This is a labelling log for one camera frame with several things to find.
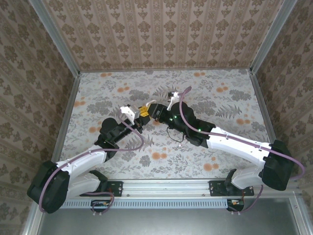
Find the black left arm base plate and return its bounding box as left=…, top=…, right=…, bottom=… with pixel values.
left=80, top=180, right=123, bottom=198

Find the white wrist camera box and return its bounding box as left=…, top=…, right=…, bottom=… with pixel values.
left=167, top=91, right=183, bottom=110
left=119, top=104, right=140, bottom=123

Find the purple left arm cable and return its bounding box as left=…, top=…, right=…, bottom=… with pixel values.
left=38, top=110, right=145, bottom=216

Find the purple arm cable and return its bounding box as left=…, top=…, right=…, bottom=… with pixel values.
left=38, top=110, right=145, bottom=216
left=179, top=86, right=306, bottom=216

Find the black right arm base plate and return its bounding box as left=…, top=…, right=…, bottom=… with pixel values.
left=208, top=180, right=255, bottom=197

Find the aluminium mounting rail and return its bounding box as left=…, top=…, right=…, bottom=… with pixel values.
left=99, top=179, right=301, bottom=199

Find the grey metal sheet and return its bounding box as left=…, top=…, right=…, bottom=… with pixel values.
left=23, top=197, right=308, bottom=235

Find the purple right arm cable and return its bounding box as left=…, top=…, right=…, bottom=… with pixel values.
left=179, top=86, right=306, bottom=216

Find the grey slotted cable duct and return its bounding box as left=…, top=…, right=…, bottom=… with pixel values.
left=59, top=198, right=229, bottom=209

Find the aluminium frame post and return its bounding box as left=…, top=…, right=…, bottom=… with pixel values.
left=27, top=0, right=82, bottom=78
left=249, top=0, right=298, bottom=74

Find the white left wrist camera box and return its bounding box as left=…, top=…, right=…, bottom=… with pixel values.
left=119, top=104, right=140, bottom=123

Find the thin black cable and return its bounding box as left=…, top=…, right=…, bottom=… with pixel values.
left=166, top=126, right=187, bottom=143

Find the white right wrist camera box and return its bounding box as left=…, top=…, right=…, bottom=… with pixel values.
left=167, top=91, right=183, bottom=110

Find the aluminium table edge rail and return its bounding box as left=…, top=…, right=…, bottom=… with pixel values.
left=249, top=70, right=276, bottom=143
left=52, top=72, right=81, bottom=163

